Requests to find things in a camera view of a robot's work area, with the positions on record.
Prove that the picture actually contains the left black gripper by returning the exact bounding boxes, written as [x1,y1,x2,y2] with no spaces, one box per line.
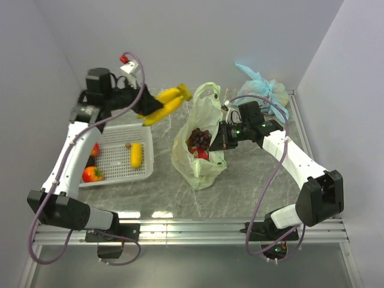
[104,74,164,116]

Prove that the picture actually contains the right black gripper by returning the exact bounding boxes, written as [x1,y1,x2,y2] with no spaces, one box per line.
[209,120,250,152]

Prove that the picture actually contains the dark purple fake grapes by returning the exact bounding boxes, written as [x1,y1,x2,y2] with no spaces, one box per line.
[186,128,212,150]

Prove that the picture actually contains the pink fake dragon fruit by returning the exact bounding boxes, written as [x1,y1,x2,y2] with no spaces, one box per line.
[189,147,209,161]

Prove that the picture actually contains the yellow fake banana bunch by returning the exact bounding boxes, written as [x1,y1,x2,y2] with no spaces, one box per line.
[138,83,192,127]

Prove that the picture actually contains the light green plastic bag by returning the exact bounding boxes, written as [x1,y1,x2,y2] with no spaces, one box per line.
[171,82,227,190]

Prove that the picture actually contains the orange fake persimmon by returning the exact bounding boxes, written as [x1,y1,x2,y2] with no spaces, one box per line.
[82,166,104,183]

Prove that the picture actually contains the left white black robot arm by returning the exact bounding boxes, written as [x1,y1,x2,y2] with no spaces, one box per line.
[27,61,163,241]

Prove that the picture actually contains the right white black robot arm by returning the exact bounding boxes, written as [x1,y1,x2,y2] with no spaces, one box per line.
[209,101,344,240]

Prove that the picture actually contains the yellow fake lemon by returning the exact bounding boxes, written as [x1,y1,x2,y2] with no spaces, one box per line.
[130,143,143,169]

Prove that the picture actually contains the red fake apple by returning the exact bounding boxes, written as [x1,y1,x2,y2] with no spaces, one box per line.
[90,143,100,158]

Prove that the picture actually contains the tied blue plastic bag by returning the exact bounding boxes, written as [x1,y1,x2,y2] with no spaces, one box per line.
[234,62,289,123]

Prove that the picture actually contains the white plastic basket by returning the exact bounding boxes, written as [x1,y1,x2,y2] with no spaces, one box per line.
[80,123,154,188]

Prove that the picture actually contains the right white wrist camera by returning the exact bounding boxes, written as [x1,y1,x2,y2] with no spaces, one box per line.
[221,100,238,124]

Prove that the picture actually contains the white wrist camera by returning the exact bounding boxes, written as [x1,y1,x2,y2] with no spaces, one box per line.
[221,100,238,124]
[119,52,140,89]

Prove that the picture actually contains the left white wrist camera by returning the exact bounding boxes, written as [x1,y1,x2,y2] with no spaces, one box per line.
[119,52,140,89]

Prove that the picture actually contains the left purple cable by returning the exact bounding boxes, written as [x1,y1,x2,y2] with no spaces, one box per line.
[28,51,146,266]

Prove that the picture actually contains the purple cable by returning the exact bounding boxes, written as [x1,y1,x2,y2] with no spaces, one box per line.
[221,94,306,262]
[28,51,146,266]

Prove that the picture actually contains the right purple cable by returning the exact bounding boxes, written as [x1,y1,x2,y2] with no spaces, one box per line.
[221,94,306,262]

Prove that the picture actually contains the aluminium mounting rail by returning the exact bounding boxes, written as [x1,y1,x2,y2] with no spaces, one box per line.
[34,218,349,245]

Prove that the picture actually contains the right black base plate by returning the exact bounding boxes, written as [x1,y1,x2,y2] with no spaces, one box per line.
[240,221,299,242]

